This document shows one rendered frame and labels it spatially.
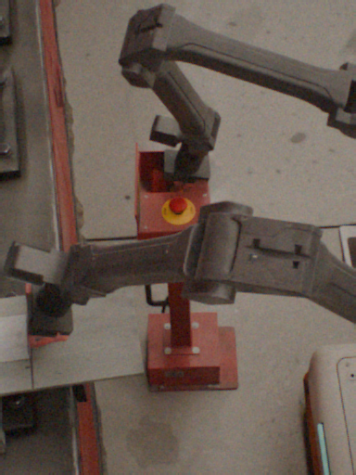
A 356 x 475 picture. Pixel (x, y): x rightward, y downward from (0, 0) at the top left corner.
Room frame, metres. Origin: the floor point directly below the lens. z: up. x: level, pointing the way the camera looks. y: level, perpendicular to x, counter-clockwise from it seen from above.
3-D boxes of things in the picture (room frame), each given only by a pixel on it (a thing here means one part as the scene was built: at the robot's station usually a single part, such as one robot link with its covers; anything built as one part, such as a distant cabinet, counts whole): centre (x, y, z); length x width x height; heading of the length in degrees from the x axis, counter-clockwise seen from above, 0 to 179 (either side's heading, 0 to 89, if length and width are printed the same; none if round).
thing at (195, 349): (1.20, 0.01, 0.13); 0.10 x 0.10 x 0.01; 89
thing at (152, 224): (1.20, 0.01, 0.75); 0.20 x 0.16 x 0.18; 179
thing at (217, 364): (1.20, -0.02, 0.06); 0.25 x 0.20 x 0.12; 89
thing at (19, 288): (0.77, 0.30, 0.89); 0.30 x 0.05 x 0.03; 6
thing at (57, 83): (1.76, 0.31, 0.58); 0.15 x 0.02 x 0.07; 6
